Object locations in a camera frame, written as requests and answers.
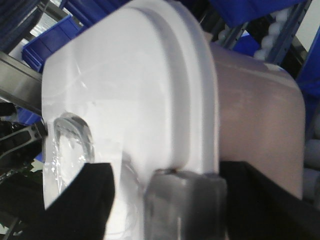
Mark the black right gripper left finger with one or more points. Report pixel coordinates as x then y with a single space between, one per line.
81 211

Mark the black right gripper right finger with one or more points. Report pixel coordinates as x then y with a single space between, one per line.
259 209

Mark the pinkish white storage bin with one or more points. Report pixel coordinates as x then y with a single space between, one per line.
262 117

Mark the white bin lid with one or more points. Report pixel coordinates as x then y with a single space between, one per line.
137 90

